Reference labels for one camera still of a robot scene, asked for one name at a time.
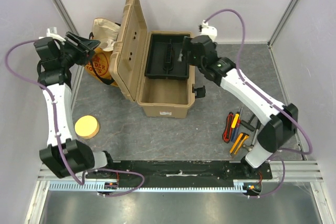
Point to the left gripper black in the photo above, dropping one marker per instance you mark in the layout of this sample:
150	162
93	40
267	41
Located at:
85	55

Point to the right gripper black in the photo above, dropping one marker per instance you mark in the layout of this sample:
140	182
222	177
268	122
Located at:
187	48

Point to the black toolbox tray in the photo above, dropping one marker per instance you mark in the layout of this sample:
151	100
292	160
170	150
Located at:
163	57

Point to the tan plastic toolbox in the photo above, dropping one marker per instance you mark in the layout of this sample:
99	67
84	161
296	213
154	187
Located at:
145	66

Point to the yellow handled pliers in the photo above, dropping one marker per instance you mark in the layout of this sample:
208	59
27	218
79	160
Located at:
236	118

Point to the red black pliers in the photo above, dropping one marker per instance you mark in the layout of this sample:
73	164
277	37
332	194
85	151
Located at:
226	136

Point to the blue red screwdriver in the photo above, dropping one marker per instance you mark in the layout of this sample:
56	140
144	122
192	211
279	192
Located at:
235	131

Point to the black rubber mallet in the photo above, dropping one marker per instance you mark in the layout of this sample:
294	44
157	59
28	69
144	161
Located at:
248	125

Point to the yellow black utility knife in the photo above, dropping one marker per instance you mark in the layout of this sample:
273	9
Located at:
242	137

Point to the steel claw hammer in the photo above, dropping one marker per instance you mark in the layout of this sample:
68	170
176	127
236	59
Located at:
250	147

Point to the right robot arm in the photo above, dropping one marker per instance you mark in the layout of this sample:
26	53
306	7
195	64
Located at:
279	121

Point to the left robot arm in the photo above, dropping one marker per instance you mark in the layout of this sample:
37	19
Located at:
64	155

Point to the orange paper shopping bag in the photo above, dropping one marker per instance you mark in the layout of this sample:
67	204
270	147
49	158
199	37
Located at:
106	32

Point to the round wooden disc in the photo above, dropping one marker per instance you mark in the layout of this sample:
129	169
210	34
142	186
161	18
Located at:
87	127

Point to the aluminium frame rail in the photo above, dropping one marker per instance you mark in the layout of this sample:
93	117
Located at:
65	16

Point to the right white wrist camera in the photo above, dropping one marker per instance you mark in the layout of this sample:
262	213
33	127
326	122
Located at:
207	30

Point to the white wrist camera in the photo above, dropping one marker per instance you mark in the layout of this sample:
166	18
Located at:
52	32
207	30

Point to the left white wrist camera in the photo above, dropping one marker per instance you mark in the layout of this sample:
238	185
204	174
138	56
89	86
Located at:
52	32

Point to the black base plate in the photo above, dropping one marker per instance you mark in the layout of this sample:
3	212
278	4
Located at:
226	169

